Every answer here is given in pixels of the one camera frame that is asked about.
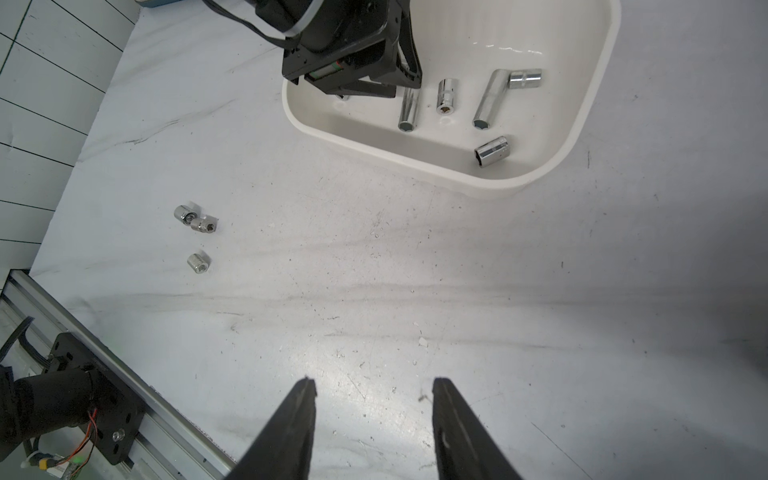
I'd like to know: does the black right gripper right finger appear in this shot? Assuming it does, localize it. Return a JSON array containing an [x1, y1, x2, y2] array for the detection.
[[432, 377, 522, 480]]

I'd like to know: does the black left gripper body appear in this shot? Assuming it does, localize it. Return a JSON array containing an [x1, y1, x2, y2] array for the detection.
[[282, 1, 411, 96]]

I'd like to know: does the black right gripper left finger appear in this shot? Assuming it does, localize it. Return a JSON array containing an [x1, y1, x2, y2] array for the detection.
[[225, 377, 317, 480]]

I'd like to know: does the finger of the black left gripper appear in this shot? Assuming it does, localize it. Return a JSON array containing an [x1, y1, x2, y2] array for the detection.
[[336, 80, 397, 98], [392, 11, 422, 89]]

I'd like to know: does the long chrome socket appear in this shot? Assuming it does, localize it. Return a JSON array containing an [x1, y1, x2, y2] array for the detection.
[[472, 69, 510, 130]]

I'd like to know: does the small chrome socket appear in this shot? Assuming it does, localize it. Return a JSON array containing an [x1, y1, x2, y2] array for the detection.
[[187, 251, 211, 274], [474, 136, 511, 168]]

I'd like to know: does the short chrome socket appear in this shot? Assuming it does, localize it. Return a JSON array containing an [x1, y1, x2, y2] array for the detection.
[[508, 69, 543, 90]]

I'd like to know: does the chrome socket pair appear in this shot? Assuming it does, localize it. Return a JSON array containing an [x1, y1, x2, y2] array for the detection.
[[189, 216, 217, 234], [173, 205, 198, 225]]

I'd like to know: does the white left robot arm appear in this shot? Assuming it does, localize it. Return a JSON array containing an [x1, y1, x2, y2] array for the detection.
[[205, 0, 422, 98]]

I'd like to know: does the white plastic storage box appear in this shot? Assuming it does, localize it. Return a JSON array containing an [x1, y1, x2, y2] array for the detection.
[[282, 1, 621, 199]]

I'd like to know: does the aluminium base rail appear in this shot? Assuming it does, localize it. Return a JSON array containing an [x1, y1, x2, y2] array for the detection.
[[1, 270, 235, 479]]

